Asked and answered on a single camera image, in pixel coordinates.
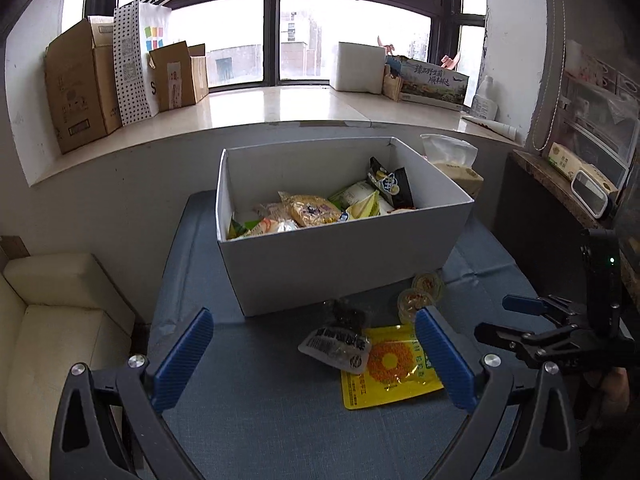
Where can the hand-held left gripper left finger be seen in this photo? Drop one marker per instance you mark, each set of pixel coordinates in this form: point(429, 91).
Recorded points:
point(182, 355)

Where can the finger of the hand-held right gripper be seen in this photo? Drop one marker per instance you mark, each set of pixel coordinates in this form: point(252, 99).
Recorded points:
point(520, 303)
point(500, 335)

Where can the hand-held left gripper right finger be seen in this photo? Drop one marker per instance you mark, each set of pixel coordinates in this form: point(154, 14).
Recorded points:
point(445, 360)

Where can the small jelly cup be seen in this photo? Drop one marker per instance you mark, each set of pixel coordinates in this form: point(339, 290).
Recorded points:
point(412, 304)
point(429, 285)

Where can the grey and black snack packet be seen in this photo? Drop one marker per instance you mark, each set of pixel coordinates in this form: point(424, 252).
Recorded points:
point(332, 347)

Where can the small green snack packet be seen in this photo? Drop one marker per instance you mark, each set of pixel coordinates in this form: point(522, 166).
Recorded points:
point(239, 231)

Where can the white cardboard box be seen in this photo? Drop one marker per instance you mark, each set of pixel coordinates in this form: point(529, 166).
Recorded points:
point(325, 275)

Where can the black and yellow snack packet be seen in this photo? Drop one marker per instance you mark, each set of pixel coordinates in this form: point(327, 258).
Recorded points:
point(400, 190)

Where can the large green snack packet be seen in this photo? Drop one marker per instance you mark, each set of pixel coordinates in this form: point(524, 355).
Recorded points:
point(357, 197)

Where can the beige cracker snack packet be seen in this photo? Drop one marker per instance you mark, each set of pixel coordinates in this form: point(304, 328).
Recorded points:
point(310, 210)

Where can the person's right hand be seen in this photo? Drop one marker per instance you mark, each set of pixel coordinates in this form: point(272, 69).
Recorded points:
point(615, 390)

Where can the dark side cabinet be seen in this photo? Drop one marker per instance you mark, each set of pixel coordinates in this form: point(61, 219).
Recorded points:
point(535, 240)

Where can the white framed desk clock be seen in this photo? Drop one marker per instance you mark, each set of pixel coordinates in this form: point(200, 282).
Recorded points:
point(590, 195)

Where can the blue table cloth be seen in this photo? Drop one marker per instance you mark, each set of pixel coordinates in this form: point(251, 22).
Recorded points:
point(280, 425)

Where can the cream leather sofa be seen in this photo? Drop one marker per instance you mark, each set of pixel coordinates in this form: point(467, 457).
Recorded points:
point(60, 340)

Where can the beige tissue box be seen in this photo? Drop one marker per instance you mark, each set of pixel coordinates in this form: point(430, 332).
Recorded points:
point(467, 180)

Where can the yellow box on shelf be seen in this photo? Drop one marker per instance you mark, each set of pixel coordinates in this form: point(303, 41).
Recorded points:
point(562, 155)

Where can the clear plastic organizer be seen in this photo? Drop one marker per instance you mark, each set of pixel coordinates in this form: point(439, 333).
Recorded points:
point(600, 125)

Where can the white tube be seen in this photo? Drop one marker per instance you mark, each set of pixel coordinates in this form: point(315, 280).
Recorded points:
point(495, 127)

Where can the small white drawer unit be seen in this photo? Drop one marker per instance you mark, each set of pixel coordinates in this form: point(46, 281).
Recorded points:
point(627, 90)

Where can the brown cardboard scrap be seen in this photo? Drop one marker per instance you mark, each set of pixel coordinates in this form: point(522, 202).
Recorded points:
point(12, 247)

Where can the white plastic bottle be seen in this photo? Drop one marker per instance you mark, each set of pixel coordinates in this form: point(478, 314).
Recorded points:
point(482, 105)

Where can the pink floral packet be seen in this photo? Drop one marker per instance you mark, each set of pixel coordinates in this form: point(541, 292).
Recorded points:
point(587, 67)

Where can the long printed carton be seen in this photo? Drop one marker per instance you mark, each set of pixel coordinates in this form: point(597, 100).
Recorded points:
point(430, 82)

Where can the pink dinosaur figure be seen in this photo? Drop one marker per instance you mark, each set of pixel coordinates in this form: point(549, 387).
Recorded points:
point(450, 61)
point(386, 46)

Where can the small wooden holder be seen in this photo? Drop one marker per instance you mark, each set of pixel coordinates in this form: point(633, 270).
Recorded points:
point(392, 85)

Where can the small brown cardboard box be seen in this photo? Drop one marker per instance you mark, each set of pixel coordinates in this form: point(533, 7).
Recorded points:
point(172, 80)

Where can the large brown cardboard box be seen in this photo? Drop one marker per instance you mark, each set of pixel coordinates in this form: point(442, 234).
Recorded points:
point(75, 95)

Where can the polka dot paper bag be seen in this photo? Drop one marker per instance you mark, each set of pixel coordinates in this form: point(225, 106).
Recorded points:
point(130, 75)

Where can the white foam box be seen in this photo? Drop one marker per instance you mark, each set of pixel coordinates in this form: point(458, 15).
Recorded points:
point(355, 67)

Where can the black window frame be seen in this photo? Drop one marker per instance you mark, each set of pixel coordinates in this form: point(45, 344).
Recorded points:
point(272, 35)

